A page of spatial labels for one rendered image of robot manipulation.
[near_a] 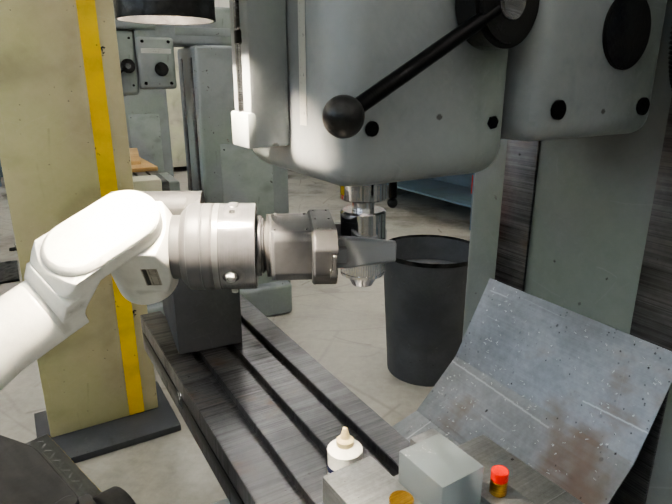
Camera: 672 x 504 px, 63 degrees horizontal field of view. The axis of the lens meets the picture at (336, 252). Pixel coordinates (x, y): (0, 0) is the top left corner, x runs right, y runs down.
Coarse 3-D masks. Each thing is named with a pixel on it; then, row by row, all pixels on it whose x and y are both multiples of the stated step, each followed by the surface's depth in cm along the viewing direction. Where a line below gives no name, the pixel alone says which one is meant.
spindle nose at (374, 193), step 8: (376, 184) 54; (384, 184) 55; (344, 192) 55; (352, 192) 54; (360, 192) 54; (368, 192) 54; (376, 192) 54; (384, 192) 55; (344, 200) 55; (352, 200) 54; (360, 200) 54; (368, 200) 54; (376, 200) 54
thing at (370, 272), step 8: (344, 224) 56; (352, 224) 55; (360, 224) 55; (368, 224) 55; (376, 224) 55; (384, 224) 56; (344, 232) 56; (352, 232) 55; (360, 232) 55; (368, 232) 55; (376, 232) 55; (384, 232) 57; (376, 264) 57; (384, 264) 58; (344, 272) 57; (352, 272) 57; (360, 272) 56; (368, 272) 56; (376, 272) 57; (384, 272) 59
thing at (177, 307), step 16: (176, 288) 97; (176, 304) 98; (192, 304) 99; (208, 304) 100; (224, 304) 102; (176, 320) 99; (192, 320) 100; (208, 320) 101; (224, 320) 102; (240, 320) 104; (176, 336) 100; (192, 336) 101; (208, 336) 102; (224, 336) 103; (240, 336) 105
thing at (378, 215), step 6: (342, 210) 56; (348, 210) 56; (354, 210) 56; (372, 210) 56; (378, 210) 56; (384, 210) 56; (342, 216) 56; (348, 216) 55; (354, 216) 55; (360, 216) 55; (366, 216) 55; (372, 216) 55; (378, 216) 55; (384, 216) 56; (348, 222) 55; (354, 222) 55; (360, 222) 55; (366, 222) 55; (372, 222) 55; (378, 222) 55
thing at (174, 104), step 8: (176, 48) 807; (176, 56) 810; (176, 64) 813; (176, 72) 816; (176, 80) 819; (176, 88) 822; (168, 96) 819; (176, 96) 825; (168, 104) 822; (176, 104) 828; (168, 112) 825; (176, 112) 831; (176, 120) 834; (176, 128) 837; (176, 136) 840; (176, 144) 843; (184, 144) 849; (176, 152) 846; (184, 152) 853; (176, 160) 849; (184, 160) 856
